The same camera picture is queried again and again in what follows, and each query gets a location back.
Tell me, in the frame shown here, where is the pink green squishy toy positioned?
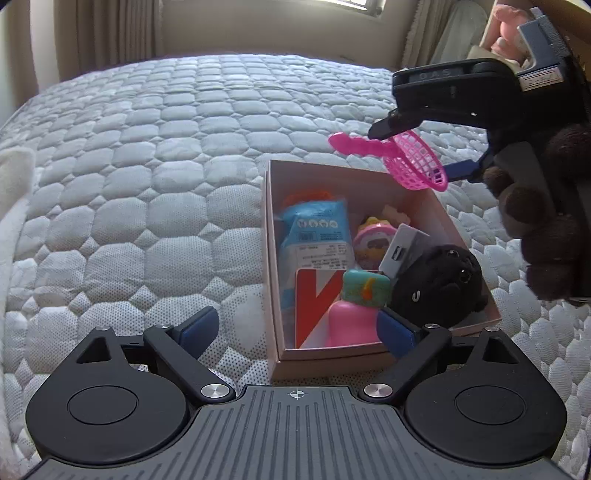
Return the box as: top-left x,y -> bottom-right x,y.
327,270 -> 393,347

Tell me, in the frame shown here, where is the pink toy strainer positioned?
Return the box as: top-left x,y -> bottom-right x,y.
329,130 -> 449,192

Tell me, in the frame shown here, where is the black plush toy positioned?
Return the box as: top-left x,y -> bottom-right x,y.
388,244 -> 488,328

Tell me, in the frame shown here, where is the white power strip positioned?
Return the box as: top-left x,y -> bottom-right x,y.
378,224 -> 431,281

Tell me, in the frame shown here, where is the red white book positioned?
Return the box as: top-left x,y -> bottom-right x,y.
294,269 -> 346,349

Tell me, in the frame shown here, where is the yellow pink jelly cup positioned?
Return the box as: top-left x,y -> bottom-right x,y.
353,216 -> 397,270

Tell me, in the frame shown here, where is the blue white snack bag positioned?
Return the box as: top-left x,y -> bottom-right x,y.
277,199 -> 355,309

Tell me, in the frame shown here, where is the orange plastic scoop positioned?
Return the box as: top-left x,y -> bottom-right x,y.
281,190 -> 334,210

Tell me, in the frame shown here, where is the small toy milk bottle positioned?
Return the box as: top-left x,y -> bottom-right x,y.
380,205 -> 411,228

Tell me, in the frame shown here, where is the black gloved right hand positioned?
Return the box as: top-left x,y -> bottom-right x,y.
483,124 -> 590,307

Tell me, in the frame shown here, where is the pink plush toy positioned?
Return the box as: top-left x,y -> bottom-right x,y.
490,4 -> 531,64

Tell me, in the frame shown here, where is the pink cardboard box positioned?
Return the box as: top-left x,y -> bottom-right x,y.
263,160 -> 500,380

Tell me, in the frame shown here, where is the white fluffy blanket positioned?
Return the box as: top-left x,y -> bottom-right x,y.
1,147 -> 36,479

